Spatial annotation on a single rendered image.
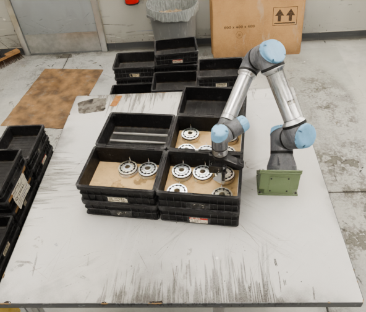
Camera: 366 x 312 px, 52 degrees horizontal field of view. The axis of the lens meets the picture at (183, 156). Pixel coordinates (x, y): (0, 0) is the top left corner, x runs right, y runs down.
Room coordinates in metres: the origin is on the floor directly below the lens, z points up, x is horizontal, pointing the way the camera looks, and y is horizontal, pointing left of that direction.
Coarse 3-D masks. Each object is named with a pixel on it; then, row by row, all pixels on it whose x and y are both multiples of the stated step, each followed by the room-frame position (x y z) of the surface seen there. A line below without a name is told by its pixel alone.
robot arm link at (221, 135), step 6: (216, 126) 1.28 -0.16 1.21; (222, 126) 1.28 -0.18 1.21; (216, 132) 1.24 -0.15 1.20; (222, 132) 1.24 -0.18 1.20; (228, 132) 1.25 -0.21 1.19; (216, 138) 1.23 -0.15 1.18; (222, 138) 1.23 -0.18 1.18; (228, 138) 1.25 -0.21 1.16; (216, 144) 1.24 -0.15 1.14; (222, 144) 1.23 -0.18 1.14; (216, 150) 1.24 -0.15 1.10; (222, 150) 1.24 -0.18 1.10
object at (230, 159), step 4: (228, 156) 1.28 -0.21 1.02; (232, 156) 1.29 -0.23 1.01; (224, 160) 1.25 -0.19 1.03; (228, 160) 1.25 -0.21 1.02; (232, 160) 1.26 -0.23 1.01; (236, 160) 1.27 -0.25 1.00; (240, 160) 1.27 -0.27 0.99; (228, 164) 1.25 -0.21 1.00; (232, 164) 1.24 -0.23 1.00; (236, 164) 1.24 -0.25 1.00; (240, 164) 1.25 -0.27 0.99; (240, 168) 1.24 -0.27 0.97
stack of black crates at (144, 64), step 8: (120, 56) 3.43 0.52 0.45; (128, 56) 3.43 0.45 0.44; (136, 56) 3.42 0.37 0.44; (144, 56) 3.41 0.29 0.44; (152, 56) 3.40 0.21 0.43; (120, 64) 3.40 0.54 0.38; (128, 64) 3.39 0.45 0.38; (136, 64) 3.37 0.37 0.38; (144, 64) 3.36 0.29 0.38; (152, 64) 3.34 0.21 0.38; (120, 72) 3.16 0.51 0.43; (128, 72) 3.15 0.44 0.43; (136, 72) 3.14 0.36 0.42; (144, 72) 3.13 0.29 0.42; (152, 72) 3.13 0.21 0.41; (120, 80) 3.15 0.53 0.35; (128, 80) 3.15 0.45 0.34; (136, 80) 3.15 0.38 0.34; (144, 80) 3.14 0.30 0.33
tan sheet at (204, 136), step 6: (180, 132) 1.72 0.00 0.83; (204, 132) 1.70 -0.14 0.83; (210, 132) 1.69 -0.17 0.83; (180, 138) 1.67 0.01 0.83; (204, 138) 1.65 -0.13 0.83; (210, 138) 1.64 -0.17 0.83; (240, 138) 1.62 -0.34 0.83; (180, 144) 1.61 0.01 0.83; (192, 144) 1.60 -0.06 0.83; (198, 144) 1.60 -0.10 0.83; (204, 144) 1.59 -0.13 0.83; (210, 144) 1.59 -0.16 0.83; (234, 144) 1.57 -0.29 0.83
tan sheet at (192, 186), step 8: (192, 168) 1.41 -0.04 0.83; (168, 176) 1.37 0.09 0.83; (192, 176) 1.35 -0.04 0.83; (168, 184) 1.31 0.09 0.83; (184, 184) 1.30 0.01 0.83; (192, 184) 1.30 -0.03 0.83; (200, 184) 1.29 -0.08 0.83; (208, 184) 1.29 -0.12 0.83; (216, 184) 1.28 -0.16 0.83; (224, 184) 1.28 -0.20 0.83; (232, 184) 1.27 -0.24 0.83; (192, 192) 1.25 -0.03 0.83; (200, 192) 1.24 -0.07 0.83; (208, 192) 1.24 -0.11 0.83; (232, 192) 1.22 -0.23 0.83
